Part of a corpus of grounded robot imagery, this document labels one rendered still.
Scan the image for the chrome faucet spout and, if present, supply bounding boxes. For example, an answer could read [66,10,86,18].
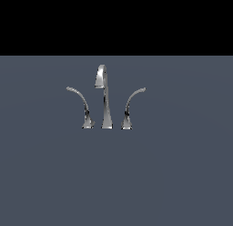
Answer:
[94,64,114,130]

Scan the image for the curved chrome faucet handle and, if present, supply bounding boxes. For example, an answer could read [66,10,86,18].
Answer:
[66,86,96,129]
[120,87,147,130]

